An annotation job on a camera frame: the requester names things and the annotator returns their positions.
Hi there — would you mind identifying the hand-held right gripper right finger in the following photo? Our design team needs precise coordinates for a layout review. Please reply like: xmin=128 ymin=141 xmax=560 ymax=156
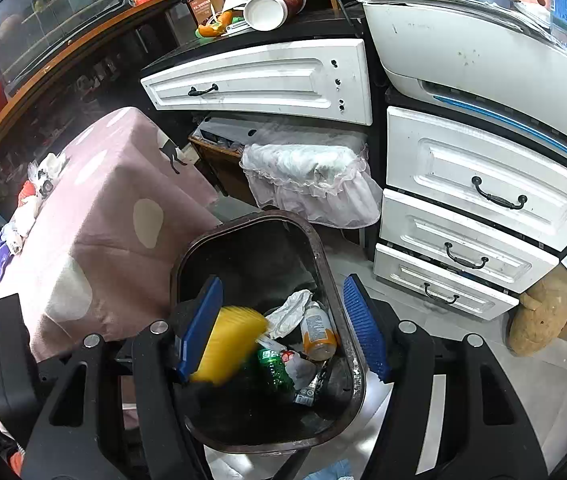
xmin=342 ymin=274 xmax=549 ymax=480

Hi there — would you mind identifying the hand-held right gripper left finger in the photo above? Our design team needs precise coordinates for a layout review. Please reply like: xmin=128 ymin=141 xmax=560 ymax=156
xmin=22 ymin=276 xmax=224 ymax=480

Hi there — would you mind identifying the yellow bristle brush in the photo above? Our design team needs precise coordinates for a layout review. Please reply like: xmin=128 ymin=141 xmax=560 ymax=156
xmin=189 ymin=305 xmax=269 ymax=386

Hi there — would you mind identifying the orange juice bottle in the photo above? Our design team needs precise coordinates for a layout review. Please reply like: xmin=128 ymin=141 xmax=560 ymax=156
xmin=301 ymin=301 xmax=338 ymax=362

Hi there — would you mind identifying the red white wrapper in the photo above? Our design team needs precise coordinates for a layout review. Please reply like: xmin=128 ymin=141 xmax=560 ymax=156
xmin=283 ymin=350 xmax=317 ymax=383

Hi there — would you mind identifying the white tissue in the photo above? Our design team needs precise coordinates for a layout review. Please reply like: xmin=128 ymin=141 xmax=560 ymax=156
xmin=266 ymin=290 xmax=314 ymax=338

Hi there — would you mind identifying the green plastic bottle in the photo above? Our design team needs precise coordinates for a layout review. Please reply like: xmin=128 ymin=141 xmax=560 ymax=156
xmin=256 ymin=347 xmax=297 ymax=396

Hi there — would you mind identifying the dark brown trash bin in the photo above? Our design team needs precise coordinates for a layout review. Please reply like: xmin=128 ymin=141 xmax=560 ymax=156
xmin=169 ymin=210 xmax=368 ymax=456

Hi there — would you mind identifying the pale plastic wrapper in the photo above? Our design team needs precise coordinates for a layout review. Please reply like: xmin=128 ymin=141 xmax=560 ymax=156
xmin=3 ymin=196 xmax=39 ymax=251

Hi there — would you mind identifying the small white drawer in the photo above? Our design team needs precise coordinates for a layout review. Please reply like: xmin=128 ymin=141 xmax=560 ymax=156
xmin=379 ymin=188 xmax=559 ymax=293
xmin=373 ymin=244 xmax=519 ymax=321

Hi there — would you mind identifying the pink polka dot tablecloth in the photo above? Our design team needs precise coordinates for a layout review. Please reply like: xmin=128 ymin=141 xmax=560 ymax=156
xmin=0 ymin=106 xmax=221 ymax=441

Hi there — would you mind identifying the white lace cover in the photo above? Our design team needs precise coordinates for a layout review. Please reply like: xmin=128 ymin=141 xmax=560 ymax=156
xmin=240 ymin=142 xmax=383 ymax=228

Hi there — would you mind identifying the tan lumpy sack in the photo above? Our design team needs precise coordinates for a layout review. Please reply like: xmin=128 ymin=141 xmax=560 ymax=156
xmin=507 ymin=270 xmax=567 ymax=358

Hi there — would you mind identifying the large white drawer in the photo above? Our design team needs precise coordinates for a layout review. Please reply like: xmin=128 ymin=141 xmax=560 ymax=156
xmin=386 ymin=106 xmax=567 ymax=251

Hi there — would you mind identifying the white printer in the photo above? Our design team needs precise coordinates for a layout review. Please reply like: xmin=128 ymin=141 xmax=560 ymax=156
xmin=363 ymin=0 xmax=567 ymax=168

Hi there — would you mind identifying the orange plastic gadget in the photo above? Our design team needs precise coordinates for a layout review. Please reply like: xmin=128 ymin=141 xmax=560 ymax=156
xmin=197 ymin=10 xmax=234 ymax=38

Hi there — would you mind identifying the wooden counter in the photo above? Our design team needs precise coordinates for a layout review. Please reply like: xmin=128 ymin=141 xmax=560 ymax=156
xmin=0 ymin=0 xmax=184 ymax=196

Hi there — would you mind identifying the white face mask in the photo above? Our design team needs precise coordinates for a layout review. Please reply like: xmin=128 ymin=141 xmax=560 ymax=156
xmin=216 ymin=0 xmax=254 ymax=16

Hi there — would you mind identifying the glass display case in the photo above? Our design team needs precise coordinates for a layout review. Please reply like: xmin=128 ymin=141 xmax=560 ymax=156
xmin=0 ymin=0 xmax=129 ymax=96

